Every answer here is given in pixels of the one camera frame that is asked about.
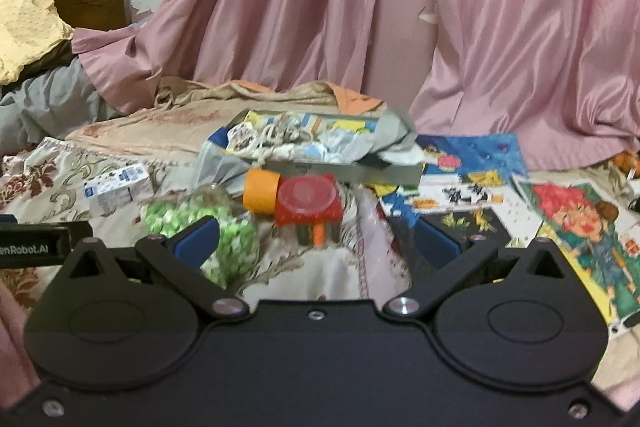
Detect grey tray with cartoon print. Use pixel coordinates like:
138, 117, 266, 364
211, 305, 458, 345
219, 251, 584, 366
209, 108, 427, 188

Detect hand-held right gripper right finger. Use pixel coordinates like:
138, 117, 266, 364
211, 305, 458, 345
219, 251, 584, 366
381, 214, 589, 320

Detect small white blue carton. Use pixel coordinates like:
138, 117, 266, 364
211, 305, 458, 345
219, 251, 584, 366
81, 163, 154, 218

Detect wooden headboard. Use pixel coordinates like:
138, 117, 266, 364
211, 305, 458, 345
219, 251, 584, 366
46, 0, 126, 31

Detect yellow striped cloth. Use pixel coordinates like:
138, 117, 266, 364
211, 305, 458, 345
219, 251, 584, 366
249, 111, 382, 140

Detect small orange object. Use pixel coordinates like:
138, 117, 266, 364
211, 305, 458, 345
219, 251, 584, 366
611, 151, 640, 180

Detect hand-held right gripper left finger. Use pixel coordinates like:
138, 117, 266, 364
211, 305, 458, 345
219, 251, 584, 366
41, 215, 249, 320

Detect grey cloth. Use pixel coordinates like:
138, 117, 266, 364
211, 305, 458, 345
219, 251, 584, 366
366, 106, 419, 168

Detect red-haired figure painting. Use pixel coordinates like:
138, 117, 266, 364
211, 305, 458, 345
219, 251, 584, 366
509, 178, 640, 329

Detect orange tape roll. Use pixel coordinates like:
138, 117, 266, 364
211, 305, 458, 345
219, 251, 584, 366
242, 169, 283, 216

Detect bag of green pieces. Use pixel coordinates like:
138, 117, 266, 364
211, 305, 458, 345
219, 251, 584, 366
139, 183, 262, 289

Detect floral patterned bedspread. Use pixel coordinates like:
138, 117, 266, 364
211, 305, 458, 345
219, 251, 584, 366
0, 136, 422, 310

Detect tan satin bedspread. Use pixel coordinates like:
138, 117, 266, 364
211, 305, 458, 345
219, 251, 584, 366
64, 76, 392, 154

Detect red lidded container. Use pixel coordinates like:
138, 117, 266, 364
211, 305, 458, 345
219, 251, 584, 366
273, 173, 344, 249

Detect white printed cloth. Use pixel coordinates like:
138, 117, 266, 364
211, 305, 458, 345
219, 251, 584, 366
226, 118, 302, 164

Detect blue cartoon painting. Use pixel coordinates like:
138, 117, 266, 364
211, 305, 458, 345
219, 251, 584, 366
374, 132, 524, 254

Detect white plastic packet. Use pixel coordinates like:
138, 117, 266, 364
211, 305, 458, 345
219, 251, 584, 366
309, 127, 377, 164

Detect pink fleece blanket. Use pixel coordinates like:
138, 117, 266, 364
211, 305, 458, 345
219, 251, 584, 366
0, 279, 43, 390

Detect pink satin curtain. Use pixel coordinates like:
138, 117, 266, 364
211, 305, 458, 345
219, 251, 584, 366
409, 0, 640, 174
71, 0, 387, 118

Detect grey duvet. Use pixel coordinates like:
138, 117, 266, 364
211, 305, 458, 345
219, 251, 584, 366
0, 56, 122, 154

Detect orange cloth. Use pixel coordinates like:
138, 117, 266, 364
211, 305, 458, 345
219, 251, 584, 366
229, 79, 387, 116

